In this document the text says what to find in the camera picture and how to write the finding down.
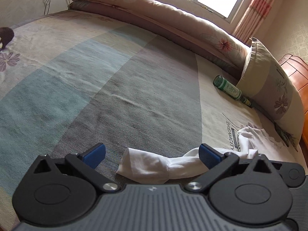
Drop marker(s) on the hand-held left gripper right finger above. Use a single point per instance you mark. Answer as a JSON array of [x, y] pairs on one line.
[[209, 155]]

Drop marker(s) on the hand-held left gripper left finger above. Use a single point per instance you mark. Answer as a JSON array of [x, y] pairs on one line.
[[95, 154]]

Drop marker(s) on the white t-shirt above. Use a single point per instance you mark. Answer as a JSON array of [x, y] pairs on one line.
[[149, 164]]

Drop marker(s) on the green glass bottle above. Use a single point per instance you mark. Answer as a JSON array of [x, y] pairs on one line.
[[228, 89]]

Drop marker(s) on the floral patchwork pillow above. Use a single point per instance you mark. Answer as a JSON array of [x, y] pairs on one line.
[[274, 86]]

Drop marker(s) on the wooden headboard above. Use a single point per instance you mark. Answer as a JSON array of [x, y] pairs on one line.
[[296, 72]]

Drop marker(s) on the folded pink floral quilt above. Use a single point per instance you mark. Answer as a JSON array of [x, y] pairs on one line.
[[144, 16]]

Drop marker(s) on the dark plush toy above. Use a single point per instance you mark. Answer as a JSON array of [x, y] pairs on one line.
[[5, 36]]

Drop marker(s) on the pink checked curtain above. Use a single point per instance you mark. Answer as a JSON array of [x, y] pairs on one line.
[[255, 12]]

